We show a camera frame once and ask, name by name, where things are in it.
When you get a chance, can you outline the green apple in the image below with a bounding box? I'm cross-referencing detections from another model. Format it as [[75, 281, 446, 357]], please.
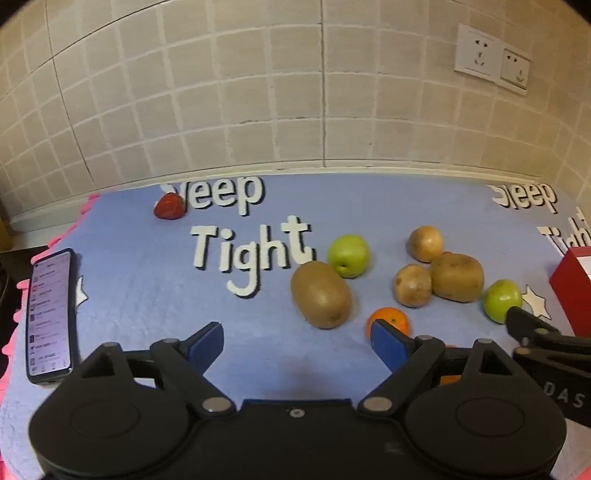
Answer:
[[483, 279, 523, 325], [327, 234, 371, 279]]

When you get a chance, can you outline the large brown kiwi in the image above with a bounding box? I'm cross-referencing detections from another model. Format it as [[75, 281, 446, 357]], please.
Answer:
[[290, 261, 354, 330], [429, 253, 485, 304]]

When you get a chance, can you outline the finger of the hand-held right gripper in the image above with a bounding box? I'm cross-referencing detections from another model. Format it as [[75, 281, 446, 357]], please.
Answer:
[[512, 344, 591, 372], [505, 306, 591, 355]]

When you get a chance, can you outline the white wall socket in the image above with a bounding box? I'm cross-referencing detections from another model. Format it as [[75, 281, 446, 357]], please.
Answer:
[[455, 23, 504, 84], [496, 48, 532, 96]]

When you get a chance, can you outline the blue printed blanket pink trim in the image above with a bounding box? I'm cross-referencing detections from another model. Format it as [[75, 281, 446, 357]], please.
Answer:
[[0, 173, 591, 480]]

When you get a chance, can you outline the red box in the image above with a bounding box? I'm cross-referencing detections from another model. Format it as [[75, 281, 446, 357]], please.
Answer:
[[549, 247, 591, 336]]

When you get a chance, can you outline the red strawberry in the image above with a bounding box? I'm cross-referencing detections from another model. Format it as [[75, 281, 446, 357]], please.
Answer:
[[154, 192, 187, 221]]

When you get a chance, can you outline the black smartphone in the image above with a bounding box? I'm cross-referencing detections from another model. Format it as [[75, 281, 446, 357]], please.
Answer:
[[25, 248, 77, 385]]

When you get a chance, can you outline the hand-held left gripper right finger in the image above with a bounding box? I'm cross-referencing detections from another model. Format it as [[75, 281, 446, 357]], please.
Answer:
[[359, 318, 513, 416]]

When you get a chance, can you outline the small tan round fruit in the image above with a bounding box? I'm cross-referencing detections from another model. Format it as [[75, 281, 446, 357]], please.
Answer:
[[393, 263, 434, 308], [407, 226, 445, 264]]

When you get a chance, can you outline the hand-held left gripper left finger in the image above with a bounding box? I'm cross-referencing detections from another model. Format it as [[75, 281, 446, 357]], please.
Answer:
[[81, 322, 236, 416]]

